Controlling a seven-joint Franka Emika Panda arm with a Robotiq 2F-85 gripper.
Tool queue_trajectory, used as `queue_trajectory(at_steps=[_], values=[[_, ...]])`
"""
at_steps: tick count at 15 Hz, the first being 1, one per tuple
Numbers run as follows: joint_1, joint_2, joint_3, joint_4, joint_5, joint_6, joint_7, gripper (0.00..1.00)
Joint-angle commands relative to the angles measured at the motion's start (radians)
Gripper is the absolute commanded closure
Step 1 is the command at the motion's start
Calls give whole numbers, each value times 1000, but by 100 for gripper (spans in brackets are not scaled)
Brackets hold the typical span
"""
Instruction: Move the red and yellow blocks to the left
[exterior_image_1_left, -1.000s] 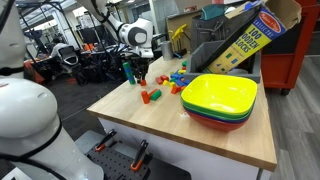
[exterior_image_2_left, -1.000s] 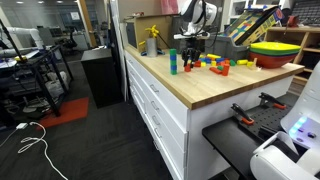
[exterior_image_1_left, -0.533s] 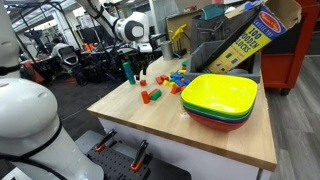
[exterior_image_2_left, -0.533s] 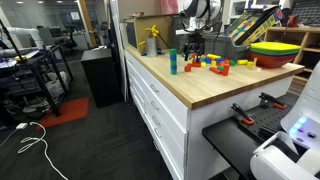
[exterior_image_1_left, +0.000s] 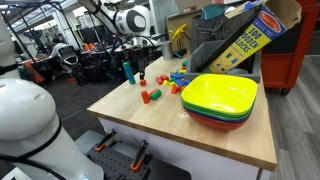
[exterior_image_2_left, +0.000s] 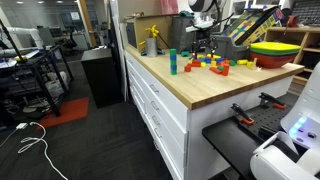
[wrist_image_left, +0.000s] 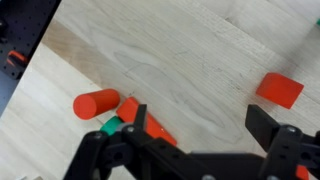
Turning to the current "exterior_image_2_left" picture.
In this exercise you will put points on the red floor mat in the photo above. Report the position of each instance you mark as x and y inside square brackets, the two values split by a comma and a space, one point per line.
[66, 111]

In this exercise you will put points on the green plastic bowl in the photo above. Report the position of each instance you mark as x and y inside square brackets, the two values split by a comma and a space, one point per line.
[266, 52]

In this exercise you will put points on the dark grey fabric basket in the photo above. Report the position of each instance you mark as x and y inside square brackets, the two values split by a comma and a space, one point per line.
[181, 36]

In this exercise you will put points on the blue wooden block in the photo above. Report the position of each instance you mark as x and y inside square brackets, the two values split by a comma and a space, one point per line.
[220, 59]
[206, 59]
[173, 67]
[173, 57]

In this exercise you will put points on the wooden post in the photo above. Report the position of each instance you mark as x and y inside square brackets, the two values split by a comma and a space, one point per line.
[87, 23]

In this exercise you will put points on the small yellow wooden block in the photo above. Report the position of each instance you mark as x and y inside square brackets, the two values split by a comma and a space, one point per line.
[250, 64]

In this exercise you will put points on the yellow wooden cylinder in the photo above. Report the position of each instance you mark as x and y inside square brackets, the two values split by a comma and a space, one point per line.
[242, 62]

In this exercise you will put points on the brown cardboard box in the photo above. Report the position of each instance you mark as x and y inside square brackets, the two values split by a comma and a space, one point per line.
[165, 33]

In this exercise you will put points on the small white scrap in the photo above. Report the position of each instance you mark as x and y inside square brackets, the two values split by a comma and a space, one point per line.
[259, 68]

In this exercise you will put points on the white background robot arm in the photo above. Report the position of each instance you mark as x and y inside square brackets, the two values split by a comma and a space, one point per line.
[30, 33]

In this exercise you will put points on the white drawer cabinet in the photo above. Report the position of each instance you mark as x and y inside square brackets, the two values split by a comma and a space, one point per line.
[173, 133]

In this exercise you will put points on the yellow plastic bowl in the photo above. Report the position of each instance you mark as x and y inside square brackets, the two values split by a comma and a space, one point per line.
[275, 46]

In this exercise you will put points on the green wooden cylinder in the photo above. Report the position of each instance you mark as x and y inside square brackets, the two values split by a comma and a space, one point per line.
[233, 62]
[220, 68]

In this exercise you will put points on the grey plastic bin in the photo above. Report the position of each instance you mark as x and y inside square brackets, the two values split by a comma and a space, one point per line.
[236, 50]

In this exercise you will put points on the black clamp orange tip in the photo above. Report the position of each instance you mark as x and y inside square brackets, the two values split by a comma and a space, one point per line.
[241, 115]
[270, 99]

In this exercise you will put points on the wooden shelf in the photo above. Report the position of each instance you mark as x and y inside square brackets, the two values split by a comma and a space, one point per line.
[293, 30]

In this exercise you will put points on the black cabinet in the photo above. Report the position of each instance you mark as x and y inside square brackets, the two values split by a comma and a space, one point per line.
[101, 80]

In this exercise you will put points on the yellow wooden cube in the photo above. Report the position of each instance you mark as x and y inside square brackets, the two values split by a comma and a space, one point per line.
[213, 63]
[204, 64]

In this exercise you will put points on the red plastic bowl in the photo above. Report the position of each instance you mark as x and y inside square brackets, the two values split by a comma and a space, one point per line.
[271, 61]

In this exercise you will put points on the black metal table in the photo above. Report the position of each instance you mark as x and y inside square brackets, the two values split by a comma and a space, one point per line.
[40, 61]

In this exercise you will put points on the black perforated plate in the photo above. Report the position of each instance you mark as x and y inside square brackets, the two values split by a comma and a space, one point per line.
[266, 121]

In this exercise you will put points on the red object on shelf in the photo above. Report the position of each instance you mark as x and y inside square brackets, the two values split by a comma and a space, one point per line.
[293, 20]

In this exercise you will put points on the wooden blocks cardboard box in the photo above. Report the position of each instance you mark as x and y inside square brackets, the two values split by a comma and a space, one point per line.
[248, 26]

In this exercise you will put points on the long yellow wooden block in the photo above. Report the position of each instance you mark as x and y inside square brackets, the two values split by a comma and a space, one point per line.
[215, 56]

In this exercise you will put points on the natural wood block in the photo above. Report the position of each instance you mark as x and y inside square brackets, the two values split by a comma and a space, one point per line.
[255, 62]

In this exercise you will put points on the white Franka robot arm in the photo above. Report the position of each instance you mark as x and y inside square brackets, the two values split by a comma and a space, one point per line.
[310, 96]

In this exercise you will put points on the teal object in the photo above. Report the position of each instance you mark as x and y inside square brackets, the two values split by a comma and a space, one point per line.
[185, 13]

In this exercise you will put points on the long red wooden block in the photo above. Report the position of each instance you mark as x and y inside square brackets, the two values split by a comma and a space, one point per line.
[226, 70]
[215, 70]

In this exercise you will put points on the white wall sign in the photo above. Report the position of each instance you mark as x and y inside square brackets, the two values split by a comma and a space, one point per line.
[75, 15]

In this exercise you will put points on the red wooden cube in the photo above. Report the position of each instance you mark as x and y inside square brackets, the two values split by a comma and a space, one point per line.
[187, 68]

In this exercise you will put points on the black ribbed object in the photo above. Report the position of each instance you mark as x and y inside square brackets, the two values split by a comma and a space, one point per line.
[308, 11]

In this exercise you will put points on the orange wooden block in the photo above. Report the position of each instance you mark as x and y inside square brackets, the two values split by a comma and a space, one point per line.
[227, 61]

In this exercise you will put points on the green wooden block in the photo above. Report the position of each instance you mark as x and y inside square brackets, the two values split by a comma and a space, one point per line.
[185, 53]
[173, 72]
[173, 62]
[173, 51]

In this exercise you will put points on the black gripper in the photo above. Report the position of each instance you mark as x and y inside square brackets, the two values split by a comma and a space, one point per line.
[203, 37]

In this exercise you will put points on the red triangular wooden block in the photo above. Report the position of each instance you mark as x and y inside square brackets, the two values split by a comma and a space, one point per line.
[221, 63]

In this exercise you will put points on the metal cylinder cup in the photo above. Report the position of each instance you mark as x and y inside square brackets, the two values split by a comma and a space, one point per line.
[152, 47]

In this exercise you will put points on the pink object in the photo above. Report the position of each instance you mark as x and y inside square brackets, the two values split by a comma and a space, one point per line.
[169, 6]

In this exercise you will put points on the yellow tool on stand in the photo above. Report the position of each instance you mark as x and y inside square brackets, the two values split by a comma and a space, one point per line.
[152, 31]

